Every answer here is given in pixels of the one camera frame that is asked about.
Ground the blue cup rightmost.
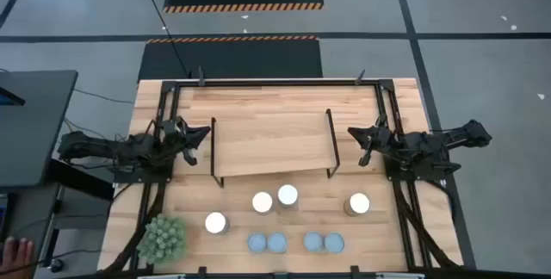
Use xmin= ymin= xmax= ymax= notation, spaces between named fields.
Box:
xmin=323 ymin=232 xmax=346 ymax=255

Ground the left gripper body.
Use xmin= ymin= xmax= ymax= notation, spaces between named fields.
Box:
xmin=161 ymin=115 xmax=189 ymax=156

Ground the black cable bundle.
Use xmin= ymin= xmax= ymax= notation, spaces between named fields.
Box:
xmin=102 ymin=182 xmax=169 ymax=274
xmin=393 ymin=182 xmax=457 ymax=270

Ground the pale green artificial plant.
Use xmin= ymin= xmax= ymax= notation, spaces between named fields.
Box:
xmin=136 ymin=213 xmax=189 ymax=266

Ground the grey desk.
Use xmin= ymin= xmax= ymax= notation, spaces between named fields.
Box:
xmin=0 ymin=70 xmax=79 ymax=189

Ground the black desk base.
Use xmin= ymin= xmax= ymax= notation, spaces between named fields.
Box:
xmin=8 ymin=158 xmax=115 ymax=271

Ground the short teal tuna can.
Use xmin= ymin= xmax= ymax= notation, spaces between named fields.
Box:
xmin=246 ymin=232 xmax=269 ymax=254

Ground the short tomato can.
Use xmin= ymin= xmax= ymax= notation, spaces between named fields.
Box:
xmin=302 ymin=231 xmax=325 ymax=253

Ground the tall pineapple can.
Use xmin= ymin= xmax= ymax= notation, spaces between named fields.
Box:
xmin=276 ymin=183 xmax=300 ymax=209

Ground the black metal table frame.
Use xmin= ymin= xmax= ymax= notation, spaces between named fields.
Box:
xmin=102 ymin=78 xmax=464 ymax=279

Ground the tall peaches can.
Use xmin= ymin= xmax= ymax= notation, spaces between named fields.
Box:
xmin=204 ymin=211 xmax=231 ymax=236

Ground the person's hand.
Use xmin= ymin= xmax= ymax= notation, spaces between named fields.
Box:
xmin=0 ymin=236 xmax=35 ymax=279

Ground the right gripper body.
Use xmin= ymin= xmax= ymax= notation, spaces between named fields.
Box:
xmin=370 ymin=115 xmax=399 ymax=156

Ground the dark laptop screen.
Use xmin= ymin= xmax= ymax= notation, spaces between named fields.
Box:
xmin=0 ymin=85 xmax=26 ymax=108

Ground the wooden shelf with black legs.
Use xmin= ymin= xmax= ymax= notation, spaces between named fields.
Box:
xmin=209 ymin=108 xmax=341 ymax=189

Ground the tall oranges can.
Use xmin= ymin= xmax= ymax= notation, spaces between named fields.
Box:
xmin=344 ymin=192 xmax=371 ymax=218

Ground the short green peas can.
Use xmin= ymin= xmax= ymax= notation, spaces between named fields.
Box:
xmin=266 ymin=232 xmax=288 ymax=254

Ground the thin dark cable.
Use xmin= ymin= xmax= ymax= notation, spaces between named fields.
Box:
xmin=71 ymin=88 xmax=135 ymax=105

